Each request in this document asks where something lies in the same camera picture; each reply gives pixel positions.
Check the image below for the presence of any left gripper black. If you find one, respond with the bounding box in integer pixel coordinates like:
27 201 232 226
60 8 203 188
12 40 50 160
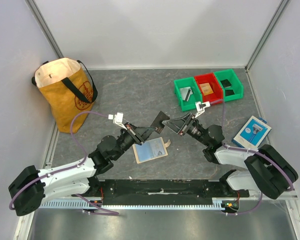
112 121 156 161

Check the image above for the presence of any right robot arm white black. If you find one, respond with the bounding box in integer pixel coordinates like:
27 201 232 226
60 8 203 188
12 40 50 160
162 113 299 200

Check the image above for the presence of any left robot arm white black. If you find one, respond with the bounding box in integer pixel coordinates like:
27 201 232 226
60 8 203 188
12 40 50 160
8 122 157 217

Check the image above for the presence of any silver card in bin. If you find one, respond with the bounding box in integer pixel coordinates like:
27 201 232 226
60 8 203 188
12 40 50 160
179 87 190 101

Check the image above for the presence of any orange card in bin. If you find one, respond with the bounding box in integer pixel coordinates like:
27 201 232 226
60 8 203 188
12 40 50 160
202 88 214 96

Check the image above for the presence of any black card lower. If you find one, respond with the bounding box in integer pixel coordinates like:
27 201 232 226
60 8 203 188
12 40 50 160
225 89 235 97

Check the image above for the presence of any black card upper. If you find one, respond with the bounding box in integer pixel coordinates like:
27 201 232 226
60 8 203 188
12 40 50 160
220 79 232 88

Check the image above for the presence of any left green plastic bin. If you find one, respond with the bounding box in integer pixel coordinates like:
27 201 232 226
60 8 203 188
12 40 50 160
173 77 203 112

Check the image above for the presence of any green plastic bin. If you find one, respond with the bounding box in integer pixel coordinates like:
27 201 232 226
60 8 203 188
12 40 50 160
213 69 244 102
173 77 203 112

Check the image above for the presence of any red plastic bin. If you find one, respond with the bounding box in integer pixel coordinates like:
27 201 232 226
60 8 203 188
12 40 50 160
194 72 224 103

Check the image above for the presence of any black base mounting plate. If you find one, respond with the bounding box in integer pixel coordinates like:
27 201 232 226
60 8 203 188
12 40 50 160
82 179 250 205

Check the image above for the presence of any right green plastic bin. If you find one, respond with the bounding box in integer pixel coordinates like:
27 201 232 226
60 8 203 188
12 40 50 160
213 69 244 102

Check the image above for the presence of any blue razor package box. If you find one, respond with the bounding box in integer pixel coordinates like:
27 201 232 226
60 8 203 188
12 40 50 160
232 115 272 149

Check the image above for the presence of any yellow paper tote bag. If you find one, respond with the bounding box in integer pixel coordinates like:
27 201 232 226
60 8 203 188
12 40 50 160
31 57 98 134

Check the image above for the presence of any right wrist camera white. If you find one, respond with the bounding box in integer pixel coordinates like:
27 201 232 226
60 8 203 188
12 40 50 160
194 101 211 119

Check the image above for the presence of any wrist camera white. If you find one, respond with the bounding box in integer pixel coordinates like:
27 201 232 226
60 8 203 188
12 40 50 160
194 101 211 119
107 112 127 130

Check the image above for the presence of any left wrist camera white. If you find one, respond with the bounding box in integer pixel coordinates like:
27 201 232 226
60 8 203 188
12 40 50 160
107 112 127 130

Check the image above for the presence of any slotted cable duct rail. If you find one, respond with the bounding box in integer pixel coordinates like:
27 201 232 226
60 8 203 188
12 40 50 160
39 198 225 211

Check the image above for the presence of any aluminium frame profile rail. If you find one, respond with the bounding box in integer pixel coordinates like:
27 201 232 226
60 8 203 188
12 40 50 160
14 190 300 240

